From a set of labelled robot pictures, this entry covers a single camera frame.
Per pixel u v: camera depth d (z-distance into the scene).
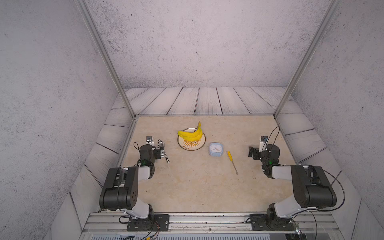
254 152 0.84
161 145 1.01
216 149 0.97
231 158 0.96
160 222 0.73
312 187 0.46
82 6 0.70
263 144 0.81
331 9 0.71
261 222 0.73
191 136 1.03
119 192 0.45
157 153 0.87
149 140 0.81
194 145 1.02
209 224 0.74
